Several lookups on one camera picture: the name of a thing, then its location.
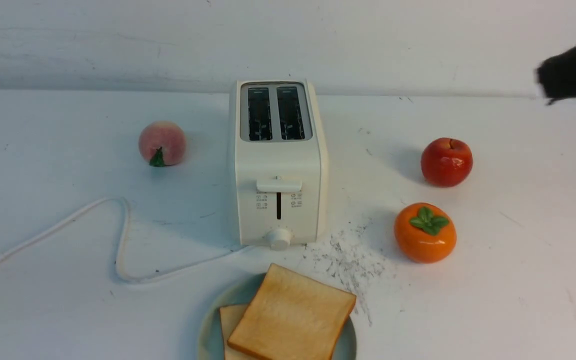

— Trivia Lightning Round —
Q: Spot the pale green round plate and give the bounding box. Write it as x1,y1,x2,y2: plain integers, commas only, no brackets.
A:
195,272,358,360

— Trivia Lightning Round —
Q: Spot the toasted bread slice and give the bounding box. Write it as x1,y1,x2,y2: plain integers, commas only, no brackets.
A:
226,263,357,360
218,303,256,360

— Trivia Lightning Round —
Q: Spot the white power cable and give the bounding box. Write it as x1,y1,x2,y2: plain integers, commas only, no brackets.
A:
0,196,258,286

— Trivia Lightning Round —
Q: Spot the red apple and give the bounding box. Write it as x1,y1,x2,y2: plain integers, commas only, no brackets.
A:
420,137,474,188

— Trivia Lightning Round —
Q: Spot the orange persimmon green leaf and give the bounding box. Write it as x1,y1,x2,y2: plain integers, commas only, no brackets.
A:
393,202,458,264

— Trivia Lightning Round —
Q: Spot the white two-slot toaster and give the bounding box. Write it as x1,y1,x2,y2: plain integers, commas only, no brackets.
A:
226,79,329,251

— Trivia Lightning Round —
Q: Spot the pink peach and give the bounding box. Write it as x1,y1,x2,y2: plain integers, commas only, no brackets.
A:
138,120,188,167

